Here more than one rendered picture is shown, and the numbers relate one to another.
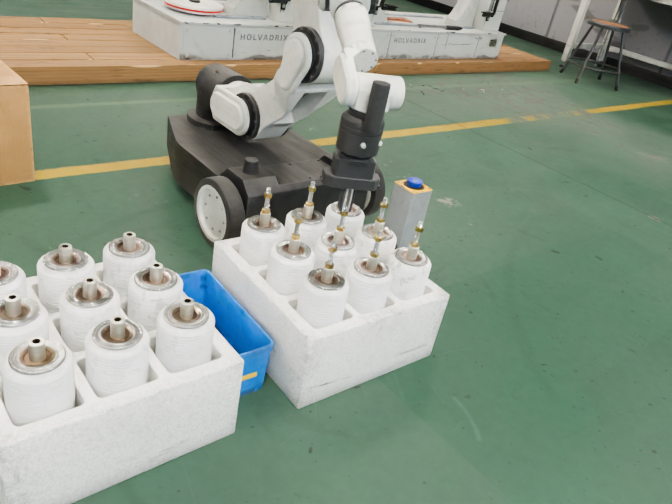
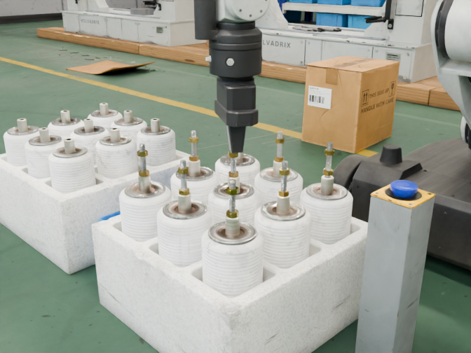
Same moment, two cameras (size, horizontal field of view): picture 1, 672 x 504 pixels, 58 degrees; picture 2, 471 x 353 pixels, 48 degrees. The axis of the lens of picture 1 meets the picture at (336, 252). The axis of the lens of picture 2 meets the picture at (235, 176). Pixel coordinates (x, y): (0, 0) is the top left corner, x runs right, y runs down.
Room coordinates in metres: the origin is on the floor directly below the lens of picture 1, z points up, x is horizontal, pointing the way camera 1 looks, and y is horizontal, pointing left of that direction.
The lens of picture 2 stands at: (1.18, -0.89, 0.63)
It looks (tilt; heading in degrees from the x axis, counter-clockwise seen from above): 21 degrees down; 90
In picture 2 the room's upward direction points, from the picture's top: straight up
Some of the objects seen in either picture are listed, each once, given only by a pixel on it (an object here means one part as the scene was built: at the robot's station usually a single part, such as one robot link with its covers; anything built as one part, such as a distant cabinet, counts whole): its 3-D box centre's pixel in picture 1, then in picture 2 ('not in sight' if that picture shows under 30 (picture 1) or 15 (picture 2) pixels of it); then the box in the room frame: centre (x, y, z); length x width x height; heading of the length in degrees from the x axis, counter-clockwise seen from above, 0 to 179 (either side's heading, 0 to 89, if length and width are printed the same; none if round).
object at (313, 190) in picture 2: (346, 209); (326, 192); (1.35, 0.00, 0.25); 0.08 x 0.08 x 0.01
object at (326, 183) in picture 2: not in sight; (326, 185); (1.35, 0.00, 0.26); 0.02 x 0.02 x 0.03
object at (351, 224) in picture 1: (339, 241); (323, 236); (1.35, 0.00, 0.16); 0.10 x 0.10 x 0.18
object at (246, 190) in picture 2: (337, 241); (233, 191); (1.18, 0.00, 0.25); 0.08 x 0.08 x 0.01
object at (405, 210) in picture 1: (399, 239); (392, 283); (1.44, -0.16, 0.16); 0.07 x 0.07 x 0.31; 43
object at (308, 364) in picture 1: (325, 299); (235, 267); (1.18, 0.00, 0.09); 0.39 x 0.39 x 0.18; 43
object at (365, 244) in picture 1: (369, 265); (281, 258); (1.26, -0.09, 0.16); 0.10 x 0.10 x 0.18
